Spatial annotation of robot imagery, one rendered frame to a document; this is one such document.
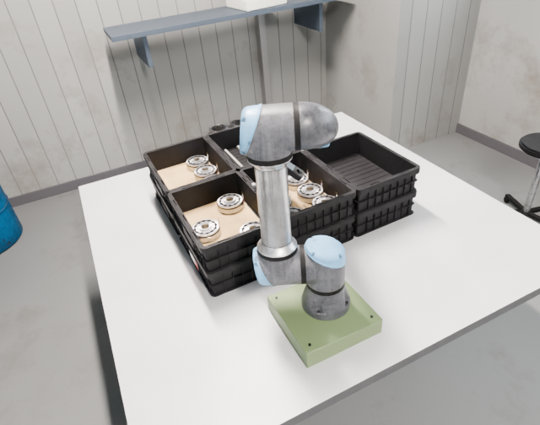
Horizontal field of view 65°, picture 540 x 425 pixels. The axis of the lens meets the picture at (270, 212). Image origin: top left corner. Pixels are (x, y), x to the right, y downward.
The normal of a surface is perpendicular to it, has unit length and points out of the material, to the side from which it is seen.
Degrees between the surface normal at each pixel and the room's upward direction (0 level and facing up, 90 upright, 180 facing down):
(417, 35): 90
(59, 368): 0
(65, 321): 0
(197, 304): 0
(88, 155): 90
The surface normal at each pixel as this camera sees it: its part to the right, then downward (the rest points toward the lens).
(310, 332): -0.07, -0.84
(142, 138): 0.43, 0.50
